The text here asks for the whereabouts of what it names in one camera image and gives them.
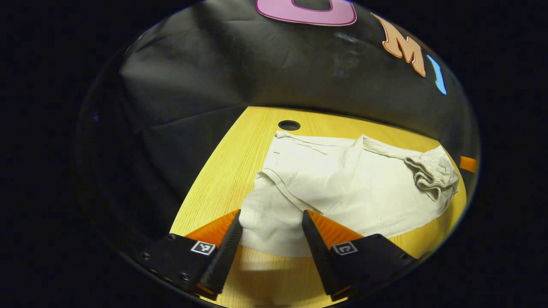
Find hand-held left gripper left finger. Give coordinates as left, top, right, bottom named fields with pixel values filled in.
left=143, top=209, right=243, bottom=300

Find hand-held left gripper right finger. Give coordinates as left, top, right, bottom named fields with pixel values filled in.
left=302, top=210, right=418, bottom=301

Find white jeans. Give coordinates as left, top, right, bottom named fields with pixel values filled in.
left=238, top=130, right=461, bottom=258

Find black backdrop cloth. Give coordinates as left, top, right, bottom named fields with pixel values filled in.
left=75, top=0, right=480, bottom=257

